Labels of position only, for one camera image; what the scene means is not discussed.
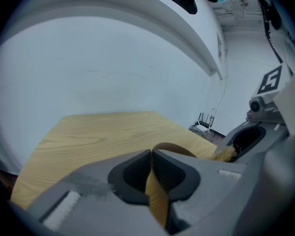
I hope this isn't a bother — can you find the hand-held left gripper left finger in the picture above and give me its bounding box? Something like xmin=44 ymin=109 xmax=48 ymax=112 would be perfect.
xmin=27 ymin=149 xmax=170 ymax=236

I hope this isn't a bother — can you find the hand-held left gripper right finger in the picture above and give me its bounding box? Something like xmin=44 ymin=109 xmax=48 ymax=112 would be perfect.
xmin=152 ymin=148 xmax=248 ymax=235

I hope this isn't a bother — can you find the green white wall poster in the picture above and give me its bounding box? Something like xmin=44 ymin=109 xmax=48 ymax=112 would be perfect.
xmin=216 ymin=32 xmax=223 ymax=66

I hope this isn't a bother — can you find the black router with antennas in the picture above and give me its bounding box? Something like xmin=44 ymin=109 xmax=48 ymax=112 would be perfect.
xmin=198 ymin=112 xmax=215 ymax=132

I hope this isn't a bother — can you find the wooden bowl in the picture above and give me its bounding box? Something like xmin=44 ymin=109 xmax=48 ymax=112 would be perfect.
xmin=144 ymin=142 xmax=202 ymax=230

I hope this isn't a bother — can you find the thin wall cable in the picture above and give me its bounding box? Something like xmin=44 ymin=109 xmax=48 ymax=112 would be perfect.
xmin=211 ymin=40 xmax=229 ymax=113

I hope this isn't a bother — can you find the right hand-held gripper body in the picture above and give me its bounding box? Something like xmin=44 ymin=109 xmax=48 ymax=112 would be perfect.
xmin=245 ymin=64 xmax=290 ymax=125

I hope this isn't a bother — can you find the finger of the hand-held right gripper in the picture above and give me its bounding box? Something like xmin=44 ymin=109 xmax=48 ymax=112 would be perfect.
xmin=215 ymin=121 xmax=266 ymax=150
xmin=235 ymin=122 xmax=290 ymax=164

